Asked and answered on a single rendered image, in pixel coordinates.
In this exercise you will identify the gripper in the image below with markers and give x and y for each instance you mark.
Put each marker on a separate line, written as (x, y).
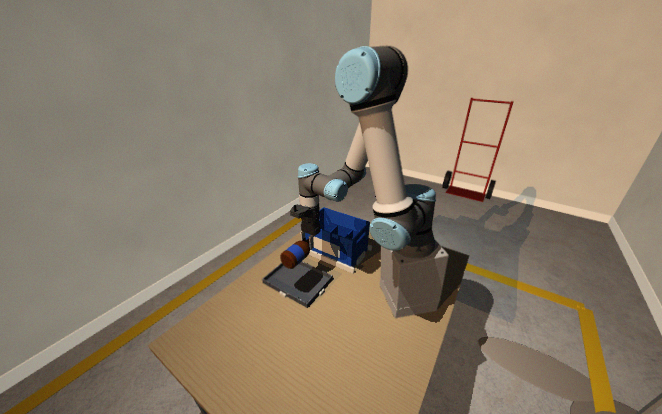
(308, 211)

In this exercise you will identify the dark brown bottle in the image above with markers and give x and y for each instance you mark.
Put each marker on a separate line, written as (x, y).
(296, 253)

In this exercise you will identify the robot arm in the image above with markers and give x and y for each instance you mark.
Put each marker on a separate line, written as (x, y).
(372, 79)

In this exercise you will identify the dark blue crate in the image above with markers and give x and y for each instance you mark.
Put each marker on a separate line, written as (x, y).
(338, 236)

